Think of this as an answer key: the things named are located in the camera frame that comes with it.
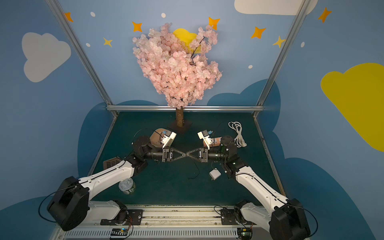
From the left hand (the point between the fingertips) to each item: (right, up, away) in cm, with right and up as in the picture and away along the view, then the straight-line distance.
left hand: (186, 154), depth 68 cm
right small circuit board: (+29, -40, +5) cm, 50 cm away
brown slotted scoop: (-51, -10, +25) cm, 58 cm away
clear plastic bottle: (-33, -19, +12) cm, 40 cm away
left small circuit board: (-33, -39, +5) cm, 52 cm away
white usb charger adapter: (+16, -16, +21) cm, 31 cm away
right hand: (+2, 0, +1) cm, 2 cm away
